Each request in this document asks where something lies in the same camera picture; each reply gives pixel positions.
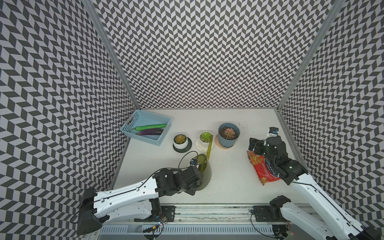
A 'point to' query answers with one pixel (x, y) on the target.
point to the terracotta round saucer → (217, 141)
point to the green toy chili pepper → (149, 127)
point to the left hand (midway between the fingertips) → (192, 185)
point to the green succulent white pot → (204, 138)
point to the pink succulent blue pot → (228, 134)
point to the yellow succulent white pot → (180, 141)
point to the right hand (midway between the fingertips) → (258, 143)
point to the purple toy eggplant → (157, 131)
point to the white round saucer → (202, 147)
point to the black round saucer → (190, 143)
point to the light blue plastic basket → (141, 118)
